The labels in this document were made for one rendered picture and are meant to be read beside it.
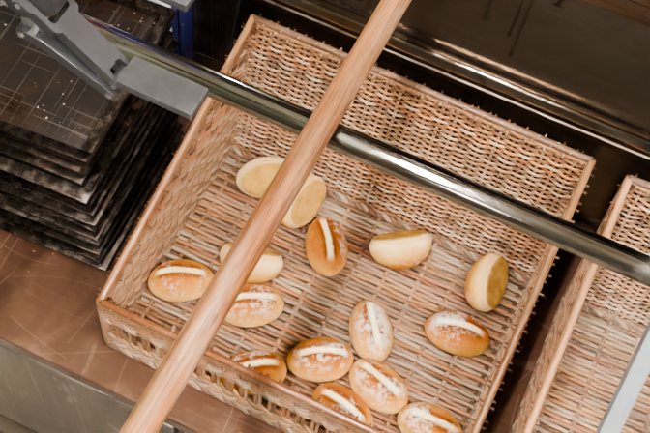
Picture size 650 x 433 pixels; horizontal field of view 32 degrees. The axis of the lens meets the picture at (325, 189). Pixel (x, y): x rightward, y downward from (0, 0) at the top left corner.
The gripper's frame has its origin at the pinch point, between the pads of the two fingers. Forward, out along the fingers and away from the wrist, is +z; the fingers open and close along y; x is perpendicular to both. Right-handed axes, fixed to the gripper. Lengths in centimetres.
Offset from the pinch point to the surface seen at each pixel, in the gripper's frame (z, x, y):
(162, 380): 5.2, 15.2, 28.3
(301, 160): 5.9, -11.6, 28.3
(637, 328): 52, -45, 90
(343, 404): 17, -11, 84
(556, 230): 32.1, -18.6, 31.7
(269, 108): -0.8, -18.0, 31.7
